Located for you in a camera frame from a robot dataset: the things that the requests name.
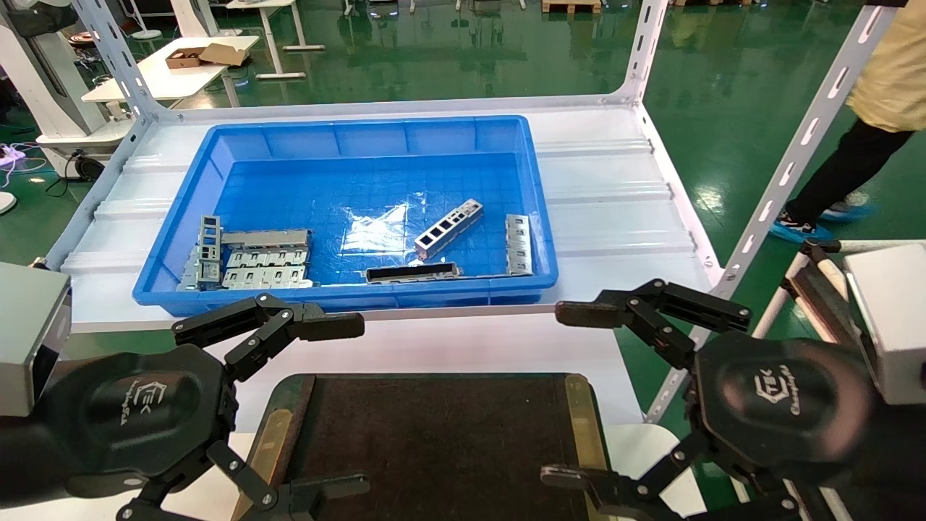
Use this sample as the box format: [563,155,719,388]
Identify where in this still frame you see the dark long metal bracket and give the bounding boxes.
[365,262,462,284]

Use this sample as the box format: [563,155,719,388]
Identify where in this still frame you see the grey long metal bracket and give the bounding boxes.
[221,229,313,252]

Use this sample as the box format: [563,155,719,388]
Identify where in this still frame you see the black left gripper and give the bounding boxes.
[0,292,371,521]

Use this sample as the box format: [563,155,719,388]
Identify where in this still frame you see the white table with box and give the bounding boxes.
[81,35,260,103]

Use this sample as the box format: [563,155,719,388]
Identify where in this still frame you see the white table with metal legs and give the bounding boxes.
[226,0,326,80]

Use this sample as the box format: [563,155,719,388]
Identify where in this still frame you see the white machine base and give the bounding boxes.
[0,0,135,156]

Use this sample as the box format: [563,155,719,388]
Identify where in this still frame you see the blue plastic bin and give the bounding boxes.
[132,114,560,317]

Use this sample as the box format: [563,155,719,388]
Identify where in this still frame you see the clear plastic film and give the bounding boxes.
[340,203,415,255]

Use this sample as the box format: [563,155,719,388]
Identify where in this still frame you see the grey angled metal bracket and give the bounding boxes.
[176,245,203,292]

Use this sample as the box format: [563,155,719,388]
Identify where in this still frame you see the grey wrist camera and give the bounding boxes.
[0,262,72,418]
[844,242,926,406]

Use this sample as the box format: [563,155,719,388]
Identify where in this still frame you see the black container with brass edges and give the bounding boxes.
[230,372,616,521]

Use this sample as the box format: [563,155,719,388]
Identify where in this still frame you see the grey upright slotted bracket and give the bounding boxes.
[197,214,223,283]

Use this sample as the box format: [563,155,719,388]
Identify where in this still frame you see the open cardboard box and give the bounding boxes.
[165,42,248,70]

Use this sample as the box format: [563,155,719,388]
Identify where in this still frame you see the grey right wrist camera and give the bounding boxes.
[844,242,926,406]

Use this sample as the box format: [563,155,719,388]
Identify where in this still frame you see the blue shoe cover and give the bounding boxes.
[769,212,834,244]
[821,192,876,221]

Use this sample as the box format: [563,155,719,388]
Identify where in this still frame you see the black and white cart frame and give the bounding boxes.
[752,237,926,348]

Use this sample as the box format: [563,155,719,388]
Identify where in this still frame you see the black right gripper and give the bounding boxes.
[540,279,926,521]

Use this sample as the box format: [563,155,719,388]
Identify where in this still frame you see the silver slotted metal bracket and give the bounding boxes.
[504,213,535,277]

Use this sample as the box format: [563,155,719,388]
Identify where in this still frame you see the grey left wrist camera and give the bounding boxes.
[0,262,72,418]

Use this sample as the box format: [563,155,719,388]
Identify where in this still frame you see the white metal shelf rack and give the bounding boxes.
[45,0,901,424]

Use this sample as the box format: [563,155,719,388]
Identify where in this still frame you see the person in yellow top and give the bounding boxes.
[785,0,926,225]

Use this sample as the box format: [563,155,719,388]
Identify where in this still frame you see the metal bracket with square holes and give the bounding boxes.
[415,199,484,260]

